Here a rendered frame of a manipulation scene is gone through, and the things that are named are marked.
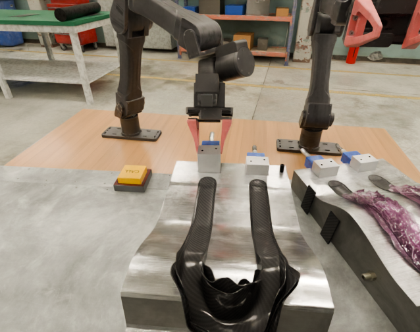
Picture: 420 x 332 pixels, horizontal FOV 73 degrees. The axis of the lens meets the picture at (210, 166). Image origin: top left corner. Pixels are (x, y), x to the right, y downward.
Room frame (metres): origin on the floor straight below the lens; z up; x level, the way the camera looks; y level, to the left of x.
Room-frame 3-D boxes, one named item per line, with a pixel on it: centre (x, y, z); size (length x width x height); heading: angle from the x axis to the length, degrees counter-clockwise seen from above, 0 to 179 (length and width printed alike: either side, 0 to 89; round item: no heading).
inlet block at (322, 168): (0.62, -0.27, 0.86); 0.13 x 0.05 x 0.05; 12
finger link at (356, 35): (0.46, -0.25, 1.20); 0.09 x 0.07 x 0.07; 171
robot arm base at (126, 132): (0.89, 0.28, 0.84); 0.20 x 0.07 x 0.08; 81
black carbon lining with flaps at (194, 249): (0.33, -0.04, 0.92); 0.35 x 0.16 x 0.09; 175
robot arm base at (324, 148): (0.79, -0.32, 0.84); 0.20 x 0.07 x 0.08; 81
